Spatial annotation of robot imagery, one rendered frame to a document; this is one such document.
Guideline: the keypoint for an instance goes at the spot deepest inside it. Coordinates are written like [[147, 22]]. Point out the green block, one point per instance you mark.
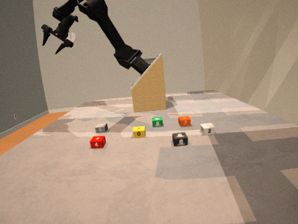
[[157, 121]]

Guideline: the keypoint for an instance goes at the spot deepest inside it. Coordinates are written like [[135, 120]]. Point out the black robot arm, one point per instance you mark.
[[97, 11]]

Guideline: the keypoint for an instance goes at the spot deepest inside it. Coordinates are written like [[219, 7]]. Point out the red block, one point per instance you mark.
[[98, 142]]

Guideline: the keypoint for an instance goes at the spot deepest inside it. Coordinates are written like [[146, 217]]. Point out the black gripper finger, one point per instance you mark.
[[46, 35], [61, 47]]

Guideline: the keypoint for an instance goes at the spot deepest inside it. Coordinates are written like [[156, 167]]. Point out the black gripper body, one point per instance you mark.
[[61, 30]]

